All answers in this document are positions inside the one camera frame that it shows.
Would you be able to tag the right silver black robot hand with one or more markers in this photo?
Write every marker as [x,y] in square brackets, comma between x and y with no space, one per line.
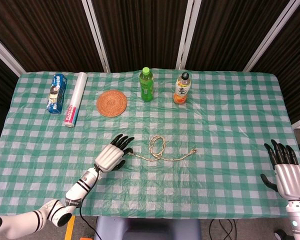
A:
[291,180]

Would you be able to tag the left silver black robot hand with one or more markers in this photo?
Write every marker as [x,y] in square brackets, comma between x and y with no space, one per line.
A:
[108,157]

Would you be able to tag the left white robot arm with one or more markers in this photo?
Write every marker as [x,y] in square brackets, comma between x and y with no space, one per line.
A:
[76,191]

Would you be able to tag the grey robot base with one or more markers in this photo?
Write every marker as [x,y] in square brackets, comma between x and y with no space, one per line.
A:
[147,228]

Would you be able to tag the round woven rattan coaster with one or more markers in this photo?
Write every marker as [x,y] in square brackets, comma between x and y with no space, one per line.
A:
[112,103]

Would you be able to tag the black caster wheel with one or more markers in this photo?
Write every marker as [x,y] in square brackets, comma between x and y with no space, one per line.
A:
[280,235]

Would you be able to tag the green checkered tablecloth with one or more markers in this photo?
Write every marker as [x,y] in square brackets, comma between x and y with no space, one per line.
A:
[165,187]

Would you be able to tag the plastic wrap roll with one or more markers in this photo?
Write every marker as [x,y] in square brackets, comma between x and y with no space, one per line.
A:
[76,100]

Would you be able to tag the green tea bottle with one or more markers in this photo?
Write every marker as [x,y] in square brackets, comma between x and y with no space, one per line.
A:
[146,86]

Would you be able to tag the yellow floor tape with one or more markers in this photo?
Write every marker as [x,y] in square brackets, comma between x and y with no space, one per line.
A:
[70,228]

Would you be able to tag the blue cookie box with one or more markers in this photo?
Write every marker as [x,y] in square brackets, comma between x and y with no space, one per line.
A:
[56,92]

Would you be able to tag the orange drink bottle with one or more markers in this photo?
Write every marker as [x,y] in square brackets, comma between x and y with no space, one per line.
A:
[182,90]

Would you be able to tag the white partition frame post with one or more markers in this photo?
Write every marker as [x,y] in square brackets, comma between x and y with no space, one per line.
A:
[188,35]
[2,50]
[270,35]
[96,35]

